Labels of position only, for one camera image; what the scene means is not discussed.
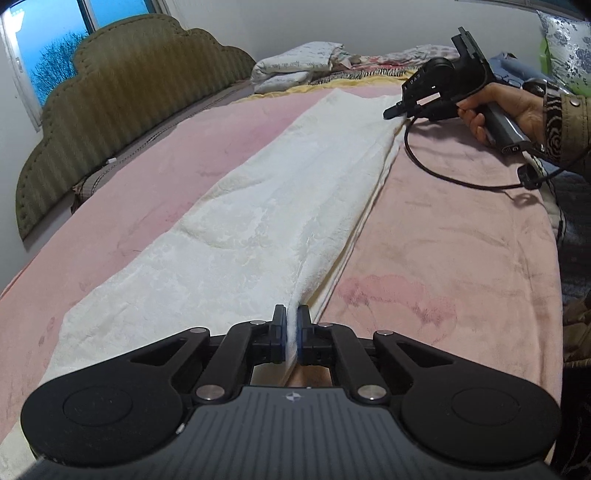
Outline blue folded cloth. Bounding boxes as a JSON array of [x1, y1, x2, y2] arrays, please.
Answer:
[[489, 52, 550, 88]]

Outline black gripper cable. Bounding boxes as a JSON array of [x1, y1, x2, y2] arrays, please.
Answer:
[[403, 112, 591, 206]]

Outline blue floral cushion green trim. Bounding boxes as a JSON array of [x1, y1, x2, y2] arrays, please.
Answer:
[[537, 11, 590, 97]]

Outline person's right hand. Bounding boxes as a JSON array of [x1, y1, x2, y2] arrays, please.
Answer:
[[457, 83, 546, 146]]

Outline camouflage jacket sleeve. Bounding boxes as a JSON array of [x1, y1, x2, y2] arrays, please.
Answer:
[[544, 86, 590, 182]]

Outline white textured pants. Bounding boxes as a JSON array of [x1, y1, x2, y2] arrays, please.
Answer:
[[1, 85, 404, 479]]

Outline olive green padded headboard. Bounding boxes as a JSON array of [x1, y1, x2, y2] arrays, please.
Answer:
[[15, 14, 256, 238]]

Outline yellow patterned quilt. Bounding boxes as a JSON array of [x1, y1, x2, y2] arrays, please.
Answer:
[[237, 44, 461, 100]]

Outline window with blue view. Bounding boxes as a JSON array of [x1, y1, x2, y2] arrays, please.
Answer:
[[1, 0, 169, 129]]

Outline pink bed blanket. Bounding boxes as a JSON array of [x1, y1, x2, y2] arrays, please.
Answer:
[[0, 75, 565, 480]]

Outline white floral folded pillow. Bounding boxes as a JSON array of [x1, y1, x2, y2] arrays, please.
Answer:
[[250, 41, 342, 94]]

